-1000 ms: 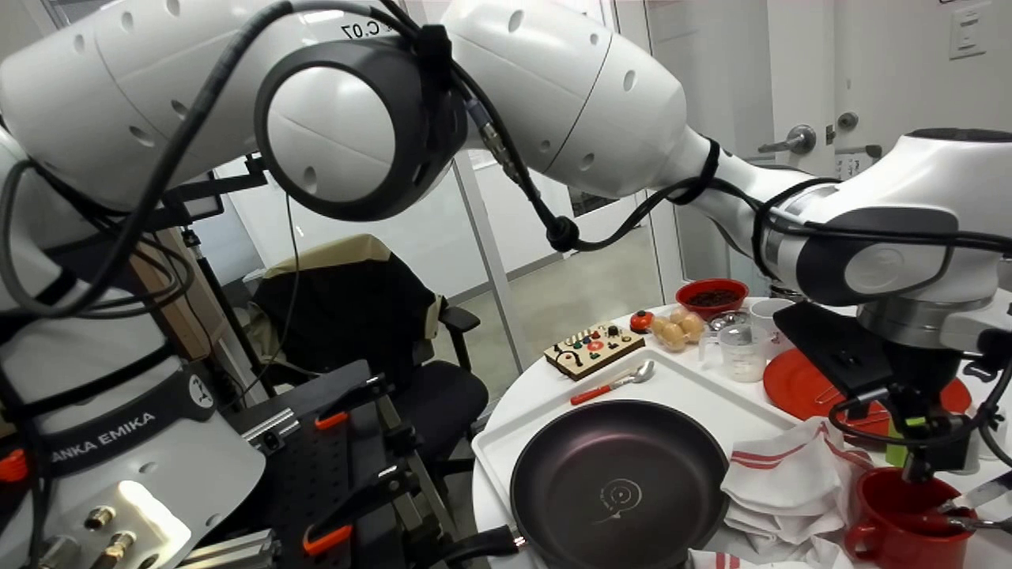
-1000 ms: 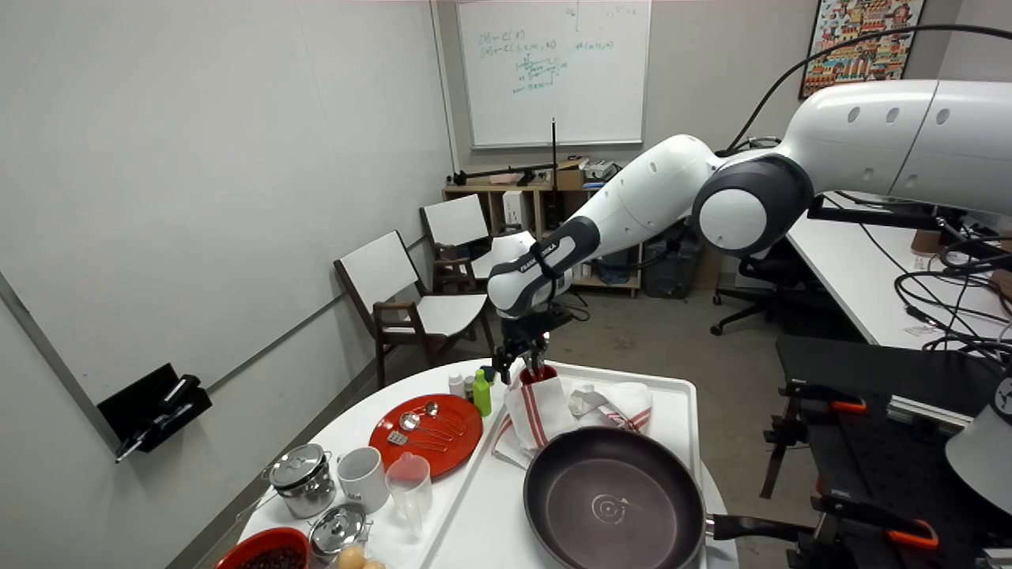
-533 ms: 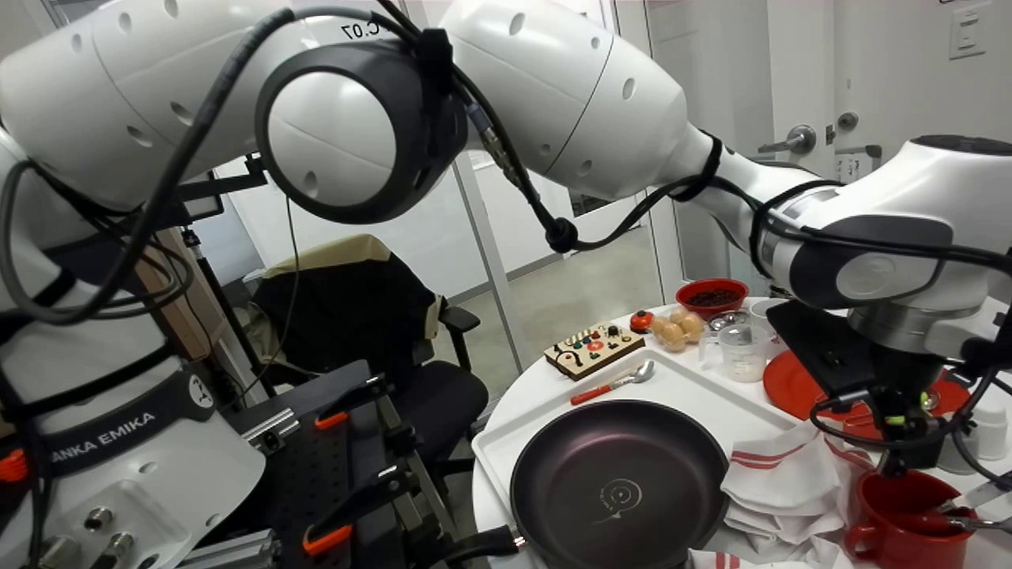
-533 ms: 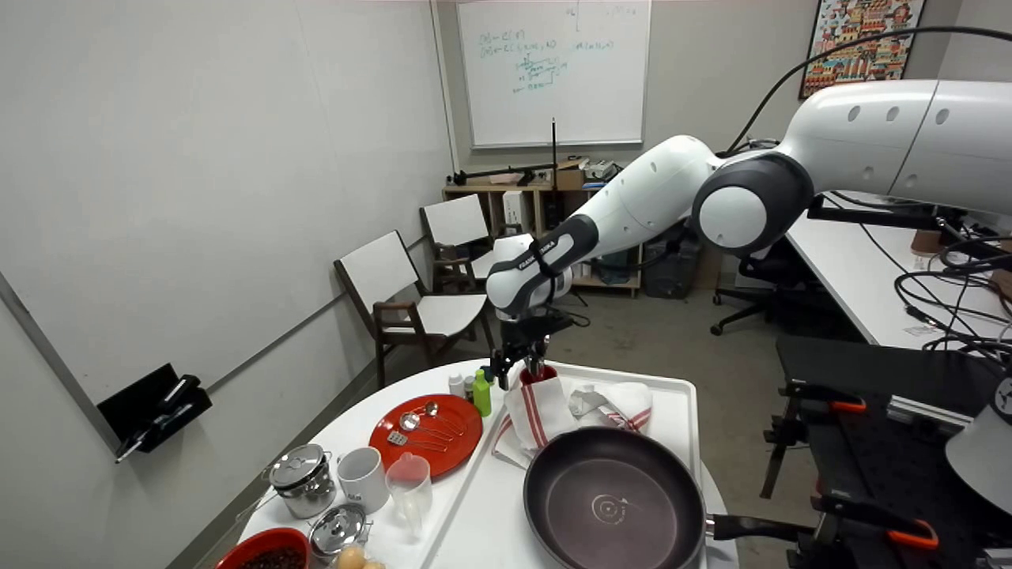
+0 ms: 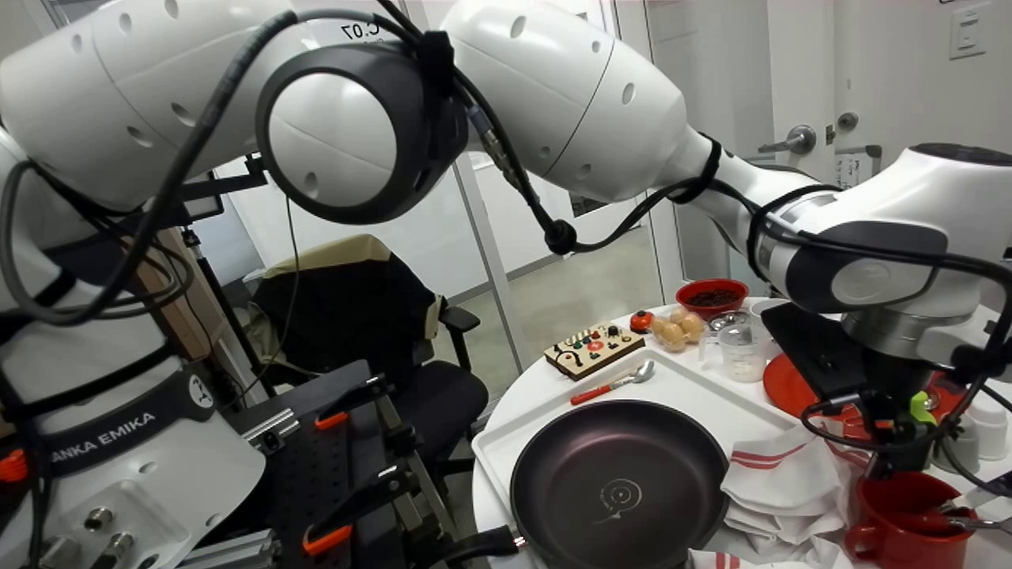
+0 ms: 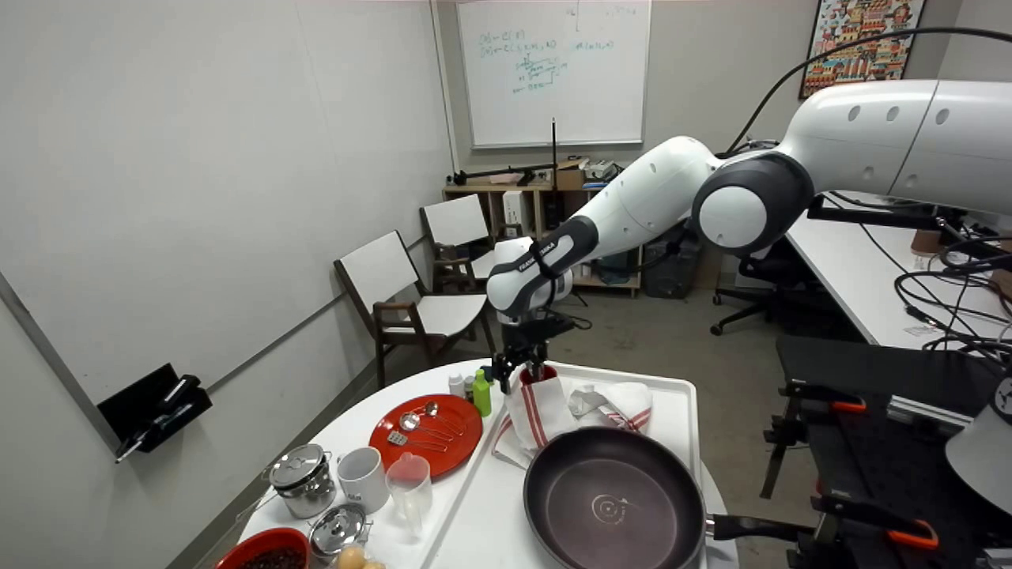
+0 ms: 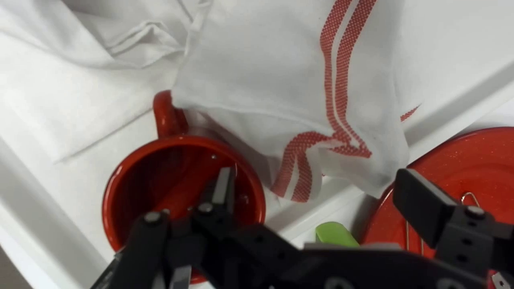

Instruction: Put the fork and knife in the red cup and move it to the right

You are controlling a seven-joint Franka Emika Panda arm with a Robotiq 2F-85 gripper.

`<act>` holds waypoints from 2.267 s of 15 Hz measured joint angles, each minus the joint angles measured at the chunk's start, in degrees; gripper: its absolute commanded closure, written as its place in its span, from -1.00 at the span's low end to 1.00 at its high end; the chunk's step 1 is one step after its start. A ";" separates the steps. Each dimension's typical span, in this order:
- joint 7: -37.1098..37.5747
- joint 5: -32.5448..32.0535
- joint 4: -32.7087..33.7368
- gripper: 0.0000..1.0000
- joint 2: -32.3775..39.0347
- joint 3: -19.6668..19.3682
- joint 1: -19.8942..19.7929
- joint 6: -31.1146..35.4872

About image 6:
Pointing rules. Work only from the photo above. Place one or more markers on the colourful wall poster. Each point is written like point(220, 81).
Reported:
point(858, 36)

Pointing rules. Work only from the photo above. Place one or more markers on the black bin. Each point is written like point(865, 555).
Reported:
point(673, 271)

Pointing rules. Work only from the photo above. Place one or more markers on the glass jar with lid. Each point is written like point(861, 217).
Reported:
point(301, 479)

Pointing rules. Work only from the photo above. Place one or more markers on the wooden shelf unit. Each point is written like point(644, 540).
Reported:
point(496, 195)

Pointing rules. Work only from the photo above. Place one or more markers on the large wall whiteboard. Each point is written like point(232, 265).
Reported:
point(557, 96)

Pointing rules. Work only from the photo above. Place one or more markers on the clear drinking glass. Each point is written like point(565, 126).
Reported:
point(408, 495)

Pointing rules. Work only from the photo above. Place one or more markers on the black tripod stand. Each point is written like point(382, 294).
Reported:
point(556, 158)

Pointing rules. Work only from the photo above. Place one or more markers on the green plastic bottle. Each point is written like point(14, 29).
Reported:
point(482, 396)

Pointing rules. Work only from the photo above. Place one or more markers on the white folding chair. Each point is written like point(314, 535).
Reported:
point(385, 271)
point(461, 223)

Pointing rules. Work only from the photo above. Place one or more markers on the red plate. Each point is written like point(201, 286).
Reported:
point(429, 438)

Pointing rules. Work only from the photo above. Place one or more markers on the silver aluminium bar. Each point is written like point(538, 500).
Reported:
point(929, 411)

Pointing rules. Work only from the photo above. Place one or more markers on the small silver round piece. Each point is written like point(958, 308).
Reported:
point(408, 420)

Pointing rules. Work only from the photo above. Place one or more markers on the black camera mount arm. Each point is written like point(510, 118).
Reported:
point(865, 217)

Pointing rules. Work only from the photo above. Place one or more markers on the black perforated robot table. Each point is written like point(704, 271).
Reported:
point(896, 462)

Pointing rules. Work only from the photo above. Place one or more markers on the black wall holder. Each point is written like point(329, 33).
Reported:
point(136, 404)

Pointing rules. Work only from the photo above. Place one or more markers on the white desk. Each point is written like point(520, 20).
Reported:
point(856, 278)

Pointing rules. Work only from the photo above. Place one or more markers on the small steel lidded jar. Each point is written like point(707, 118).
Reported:
point(338, 527)

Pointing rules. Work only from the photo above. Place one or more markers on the tan bread roll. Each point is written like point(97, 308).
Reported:
point(374, 560)
point(348, 558)

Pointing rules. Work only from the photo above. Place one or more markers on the small silver square piece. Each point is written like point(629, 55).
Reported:
point(395, 438)

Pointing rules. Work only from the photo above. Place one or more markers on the white mug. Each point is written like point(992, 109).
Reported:
point(361, 479)

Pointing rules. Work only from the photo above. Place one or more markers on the white red-striped towel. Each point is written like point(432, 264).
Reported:
point(547, 414)

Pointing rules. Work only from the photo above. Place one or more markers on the white tray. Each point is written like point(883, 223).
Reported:
point(476, 517)

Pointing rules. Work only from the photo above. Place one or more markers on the black frying pan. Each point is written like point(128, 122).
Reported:
point(610, 500)

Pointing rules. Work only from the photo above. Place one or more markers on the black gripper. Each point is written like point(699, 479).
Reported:
point(533, 336)

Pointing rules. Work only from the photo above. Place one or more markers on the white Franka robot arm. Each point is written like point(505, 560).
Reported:
point(654, 201)

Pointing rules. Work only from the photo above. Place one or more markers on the black office chair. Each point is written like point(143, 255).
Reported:
point(777, 289)

